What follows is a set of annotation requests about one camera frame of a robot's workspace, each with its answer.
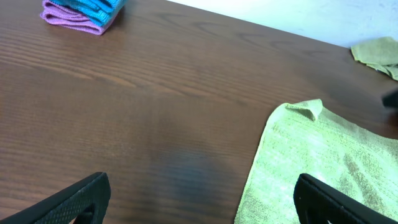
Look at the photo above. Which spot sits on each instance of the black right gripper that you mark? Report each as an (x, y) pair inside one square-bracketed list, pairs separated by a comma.
[(390, 100)]

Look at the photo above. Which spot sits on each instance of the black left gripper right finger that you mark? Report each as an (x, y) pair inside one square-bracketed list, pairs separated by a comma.
[(318, 203)]

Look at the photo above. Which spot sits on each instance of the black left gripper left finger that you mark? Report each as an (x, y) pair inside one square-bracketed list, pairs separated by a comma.
[(85, 201)]

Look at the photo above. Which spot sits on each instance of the crumpled olive green cloth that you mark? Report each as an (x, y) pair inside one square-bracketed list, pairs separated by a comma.
[(379, 54)]

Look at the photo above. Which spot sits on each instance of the light green cloth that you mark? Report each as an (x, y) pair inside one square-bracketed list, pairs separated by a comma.
[(307, 138)]

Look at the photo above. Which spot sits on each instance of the folded pink cloth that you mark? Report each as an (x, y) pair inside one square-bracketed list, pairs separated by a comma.
[(64, 16)]

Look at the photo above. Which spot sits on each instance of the folded blue cloth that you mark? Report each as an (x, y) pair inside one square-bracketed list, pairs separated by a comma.
[(100, 12)]

